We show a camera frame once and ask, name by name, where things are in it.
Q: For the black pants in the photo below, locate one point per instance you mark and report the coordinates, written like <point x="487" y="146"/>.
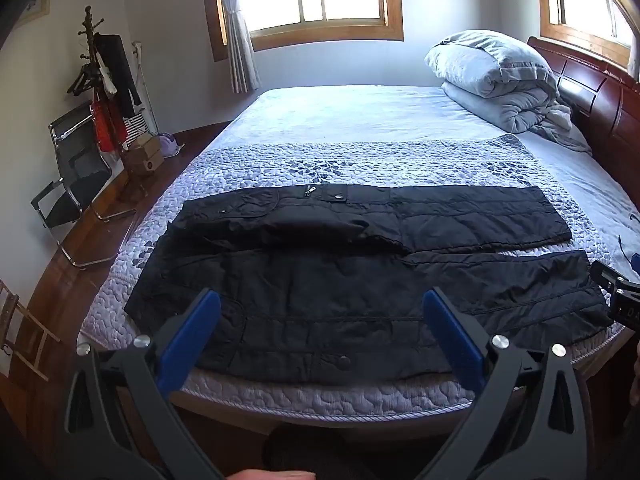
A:
<point x="350" y="280"/>

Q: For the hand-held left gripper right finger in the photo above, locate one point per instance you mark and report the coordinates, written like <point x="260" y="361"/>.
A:
<point x="452" y="335"/>

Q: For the narrow wooden framed window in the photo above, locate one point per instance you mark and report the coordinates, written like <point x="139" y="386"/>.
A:
<point x="585" y="0"/>

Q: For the cardboard box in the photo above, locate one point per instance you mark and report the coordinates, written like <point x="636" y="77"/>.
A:
<point x="144" y="155"/>

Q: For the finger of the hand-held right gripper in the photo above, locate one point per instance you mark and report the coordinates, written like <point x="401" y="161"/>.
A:
<point x="607" y="272"/>

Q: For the dark wooden headboard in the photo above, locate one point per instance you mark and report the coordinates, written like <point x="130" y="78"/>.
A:
<point x="605" y="95"/>

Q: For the framed wall picture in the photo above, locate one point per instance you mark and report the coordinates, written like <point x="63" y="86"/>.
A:
<point x="37" y="2"/>

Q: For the grey folded comforter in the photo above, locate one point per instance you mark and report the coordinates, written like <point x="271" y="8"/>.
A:
<point x="495" y="75"/>

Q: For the grey curtain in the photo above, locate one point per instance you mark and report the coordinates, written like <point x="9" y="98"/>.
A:
<point x="240" y="45"/>

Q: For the black hanging garment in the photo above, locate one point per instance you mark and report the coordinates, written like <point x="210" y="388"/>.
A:
<point x="117" y="70"/>

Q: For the wooden coat rack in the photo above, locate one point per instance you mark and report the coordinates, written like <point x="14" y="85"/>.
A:
<point x="89" y="30"/>

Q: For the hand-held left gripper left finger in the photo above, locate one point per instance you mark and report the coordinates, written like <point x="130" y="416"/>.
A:
<point x="192" y="332"/>

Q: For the wooden folding rack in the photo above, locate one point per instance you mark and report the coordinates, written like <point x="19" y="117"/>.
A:
<point x="25" y="325"/>

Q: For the white crumpled cloth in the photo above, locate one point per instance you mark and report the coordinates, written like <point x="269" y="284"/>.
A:
<point x="562" y="127"/>

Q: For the red bag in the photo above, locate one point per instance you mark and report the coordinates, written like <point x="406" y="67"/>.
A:
<point x="106" y="127"/>

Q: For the quilted patterned bedspread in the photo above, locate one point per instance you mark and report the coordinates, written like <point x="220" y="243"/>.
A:
<point x="400" y="165"/>

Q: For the bed mattress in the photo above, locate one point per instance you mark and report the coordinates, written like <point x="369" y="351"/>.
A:
<point x="360" y="110"/>

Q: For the black metal frame chair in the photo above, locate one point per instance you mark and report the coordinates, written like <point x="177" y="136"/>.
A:
<point x="75" y="185"/>

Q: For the person's left hand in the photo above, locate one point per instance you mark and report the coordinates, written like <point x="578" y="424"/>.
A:
<point x="272" y="475"/>

